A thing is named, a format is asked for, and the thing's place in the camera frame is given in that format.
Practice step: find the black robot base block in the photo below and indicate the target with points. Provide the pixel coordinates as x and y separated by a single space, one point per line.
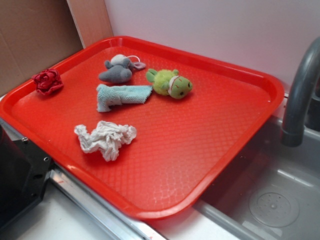
24 172

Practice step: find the red plastic serving tray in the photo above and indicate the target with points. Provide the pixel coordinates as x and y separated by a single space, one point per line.
181 145

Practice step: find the green plush frog toy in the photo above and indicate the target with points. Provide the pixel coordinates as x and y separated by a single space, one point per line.
169 83

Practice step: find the crumpled white paper towel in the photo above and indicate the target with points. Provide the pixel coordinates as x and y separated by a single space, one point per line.
107 138

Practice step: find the light blue folded cloth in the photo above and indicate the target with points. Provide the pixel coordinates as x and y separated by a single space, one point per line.
108 96

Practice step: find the grey plush elephant toy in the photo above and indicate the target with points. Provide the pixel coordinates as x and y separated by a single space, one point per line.
120 69

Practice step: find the crumpled red paper ball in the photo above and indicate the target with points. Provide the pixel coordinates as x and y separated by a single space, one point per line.
47 81

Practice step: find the grey plastic faucet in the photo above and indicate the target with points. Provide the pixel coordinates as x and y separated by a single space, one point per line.
303 103

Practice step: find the grey toy sink basin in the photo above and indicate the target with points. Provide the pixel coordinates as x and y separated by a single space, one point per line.
268 191

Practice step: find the brown cardboard panel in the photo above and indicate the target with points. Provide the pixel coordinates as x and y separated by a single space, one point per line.
37 34

